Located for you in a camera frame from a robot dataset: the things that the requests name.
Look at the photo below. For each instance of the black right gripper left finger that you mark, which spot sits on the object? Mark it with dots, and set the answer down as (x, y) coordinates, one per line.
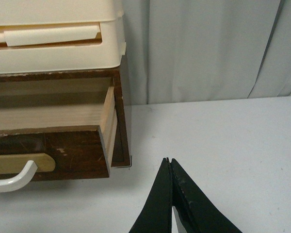
(156, 215)

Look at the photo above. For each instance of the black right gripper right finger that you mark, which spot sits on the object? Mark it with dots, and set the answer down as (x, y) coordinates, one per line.
(196, 212)

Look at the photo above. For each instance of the wooden drawer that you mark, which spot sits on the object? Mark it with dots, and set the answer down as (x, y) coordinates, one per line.
(72, 133)

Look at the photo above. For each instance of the white drawer handle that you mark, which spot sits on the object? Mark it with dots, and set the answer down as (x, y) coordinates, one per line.
(20, 180)

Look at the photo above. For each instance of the dark brown wooden cabinet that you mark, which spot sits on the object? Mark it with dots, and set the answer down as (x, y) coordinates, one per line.
(120, 77)

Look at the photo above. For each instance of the grey backdrop curtain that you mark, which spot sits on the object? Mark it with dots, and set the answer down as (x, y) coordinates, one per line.
(198, 50)

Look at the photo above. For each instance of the cream plastic storage box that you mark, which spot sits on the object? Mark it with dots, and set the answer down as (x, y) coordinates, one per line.
(71, 56)

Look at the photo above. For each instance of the cream plastic upper box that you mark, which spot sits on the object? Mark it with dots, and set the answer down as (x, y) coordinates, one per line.
(33, 12)

